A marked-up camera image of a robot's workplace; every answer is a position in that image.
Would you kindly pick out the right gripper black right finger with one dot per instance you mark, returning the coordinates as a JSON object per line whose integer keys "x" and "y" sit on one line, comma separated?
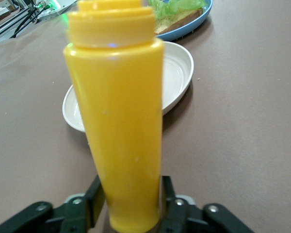
{"x": 182, "y": 216}

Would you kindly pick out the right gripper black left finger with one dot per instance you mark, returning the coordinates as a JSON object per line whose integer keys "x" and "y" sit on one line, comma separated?
{"x": 72, "y": 213}

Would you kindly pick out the brown toast bread slice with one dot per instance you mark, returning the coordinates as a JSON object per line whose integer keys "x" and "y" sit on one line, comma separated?
{"x": 179, "y": 20}

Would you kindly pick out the blue plate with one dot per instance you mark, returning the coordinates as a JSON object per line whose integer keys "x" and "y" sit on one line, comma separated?
{"x": 198, "y": 20}

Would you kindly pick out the aluminium frame rail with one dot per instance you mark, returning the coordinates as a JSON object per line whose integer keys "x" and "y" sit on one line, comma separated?
{"x": 4, "y": 30}

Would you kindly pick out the beige plate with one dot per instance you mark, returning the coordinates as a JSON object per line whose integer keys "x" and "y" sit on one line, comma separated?
{"x": 177, "y": 72}

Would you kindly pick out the yellow mustard squeeze bottle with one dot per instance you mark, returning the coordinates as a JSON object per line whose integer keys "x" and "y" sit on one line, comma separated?
{"x": 121, "y": 121}

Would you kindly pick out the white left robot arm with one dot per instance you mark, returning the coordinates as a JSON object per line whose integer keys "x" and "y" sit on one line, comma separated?
{"x": 63, "y": 3}

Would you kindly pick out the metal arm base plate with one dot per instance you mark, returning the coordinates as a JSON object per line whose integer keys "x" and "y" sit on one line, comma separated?
{"x": 51, "y": 15}

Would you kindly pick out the green lettuce leaf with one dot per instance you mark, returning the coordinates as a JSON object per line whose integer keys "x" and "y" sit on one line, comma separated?
{"x": 174, "y": 6}

